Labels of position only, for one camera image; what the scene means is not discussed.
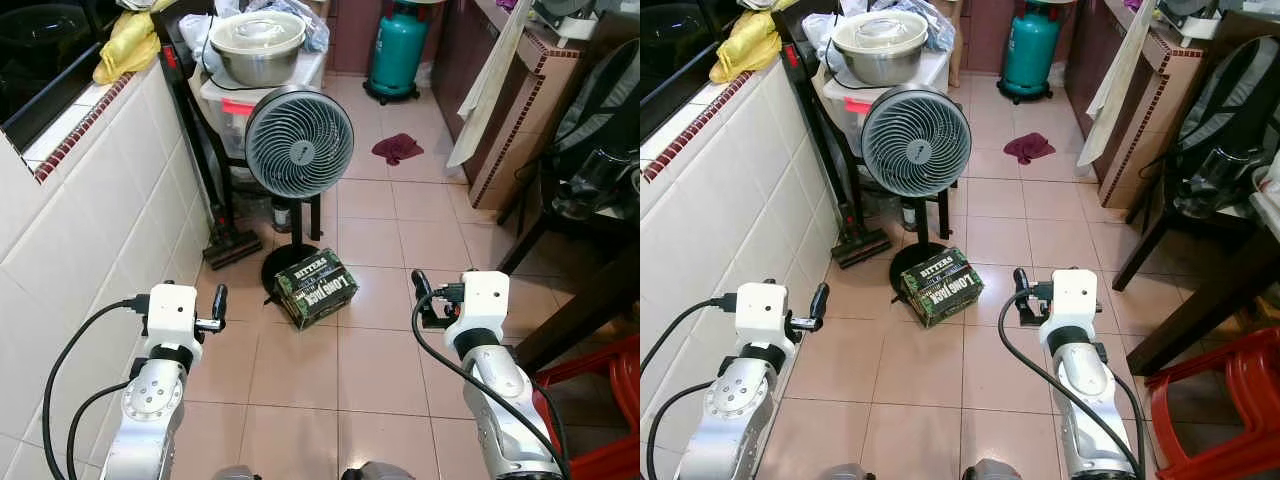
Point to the yellow plastic bag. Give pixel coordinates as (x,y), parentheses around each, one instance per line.
(128,48)
(748,46)

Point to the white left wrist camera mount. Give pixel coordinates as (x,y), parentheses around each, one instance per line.
(760,312)
(172,312)

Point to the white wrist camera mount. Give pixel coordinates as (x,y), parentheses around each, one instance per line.
(484,300)
(172,312)
(760,312)
(1074,298)

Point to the black stick vacuum cleaner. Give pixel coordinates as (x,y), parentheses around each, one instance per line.
(830,170)
(205,170)

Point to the grey right robot foot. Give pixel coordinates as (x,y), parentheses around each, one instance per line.
(378,472)
(990,470)

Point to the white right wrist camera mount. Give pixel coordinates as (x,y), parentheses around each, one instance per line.
(484,300)
(1074,298)

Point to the beige hanging cloth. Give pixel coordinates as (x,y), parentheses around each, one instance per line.
(1118,90)
(490,90)

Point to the green gas cylinder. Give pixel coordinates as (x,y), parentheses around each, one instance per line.
(1030,50)
(398,50)

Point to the grey round standing fan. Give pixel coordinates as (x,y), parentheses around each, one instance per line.
(299,142)
(916,142)

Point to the dark wooden table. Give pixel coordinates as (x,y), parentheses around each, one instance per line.
(585,300)
(1215,290)

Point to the grey robot foot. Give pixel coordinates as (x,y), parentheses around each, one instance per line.
(990,470)
(235,473)
(848,472)
(378,472)

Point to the small dark bottle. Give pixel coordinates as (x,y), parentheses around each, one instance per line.
(282,215)
(908,213)

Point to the steel pot with lid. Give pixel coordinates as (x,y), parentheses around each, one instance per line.
(880,46)
(257,48)

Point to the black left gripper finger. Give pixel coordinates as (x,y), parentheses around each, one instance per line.
(820,300)
(219,302)

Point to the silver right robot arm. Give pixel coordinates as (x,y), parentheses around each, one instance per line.
(495,400)
(1085,400)

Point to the dark red floor cloth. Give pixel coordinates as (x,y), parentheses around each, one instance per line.
(397,148)
(1028,147)

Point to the green printed cardboard box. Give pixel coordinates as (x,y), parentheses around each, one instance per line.
(318,290)
(943,288)

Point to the red plastic stool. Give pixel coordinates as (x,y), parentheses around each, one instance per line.
(1220,410)
(600,400)

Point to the white plastic storage box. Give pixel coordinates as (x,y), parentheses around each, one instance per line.
(848,105)
(228,105)

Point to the dark window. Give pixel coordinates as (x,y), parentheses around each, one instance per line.
(40,60)
(680,50)

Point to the grey left robot foot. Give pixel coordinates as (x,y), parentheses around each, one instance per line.
(235,473)
(848,472)

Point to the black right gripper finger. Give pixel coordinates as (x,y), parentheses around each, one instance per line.
(421,284)
(1021,282)

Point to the brown tiled counter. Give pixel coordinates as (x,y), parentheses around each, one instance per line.
(520,120)
(1145,120)

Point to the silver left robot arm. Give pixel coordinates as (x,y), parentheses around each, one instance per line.
(740,410)
(150,410)

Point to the black backpack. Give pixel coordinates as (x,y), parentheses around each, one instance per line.
(1225,120)
(600,120)

